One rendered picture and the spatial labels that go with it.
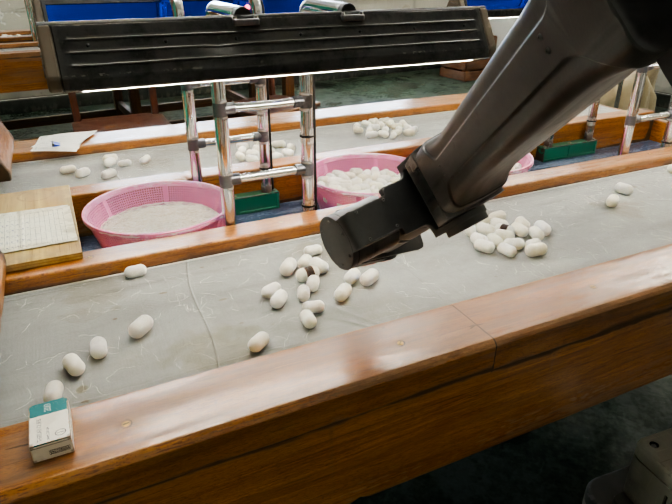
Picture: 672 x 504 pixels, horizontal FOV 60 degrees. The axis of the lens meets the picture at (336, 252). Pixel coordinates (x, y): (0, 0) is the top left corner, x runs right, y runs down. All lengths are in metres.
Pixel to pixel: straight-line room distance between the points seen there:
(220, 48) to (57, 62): 0.19
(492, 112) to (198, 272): 0.67
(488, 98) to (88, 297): 0.70
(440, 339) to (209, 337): 0.29
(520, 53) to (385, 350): 0.47
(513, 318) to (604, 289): 0.16
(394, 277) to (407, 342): 0.21
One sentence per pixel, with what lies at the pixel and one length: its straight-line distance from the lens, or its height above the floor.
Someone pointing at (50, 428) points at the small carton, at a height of 0.79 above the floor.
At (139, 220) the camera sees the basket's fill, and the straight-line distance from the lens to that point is 1.16.
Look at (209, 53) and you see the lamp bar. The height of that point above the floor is 1.07.
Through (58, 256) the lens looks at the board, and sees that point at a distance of 0.97.
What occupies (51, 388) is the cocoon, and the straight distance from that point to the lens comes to 0.72.
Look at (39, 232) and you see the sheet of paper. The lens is 1.06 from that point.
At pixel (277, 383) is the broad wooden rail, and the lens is 0.65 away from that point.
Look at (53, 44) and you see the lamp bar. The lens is 0.75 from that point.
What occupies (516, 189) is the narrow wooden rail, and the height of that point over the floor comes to 0.75.
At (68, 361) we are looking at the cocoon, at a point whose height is 0.76.
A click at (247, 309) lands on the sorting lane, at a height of 0.74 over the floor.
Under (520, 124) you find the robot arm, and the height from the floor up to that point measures 1.10.
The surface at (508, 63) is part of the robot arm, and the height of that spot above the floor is 1.13.
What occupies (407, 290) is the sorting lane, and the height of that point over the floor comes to 0.74.
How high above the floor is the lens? 1.17
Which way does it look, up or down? 27 degrees down
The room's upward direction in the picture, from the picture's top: straight up
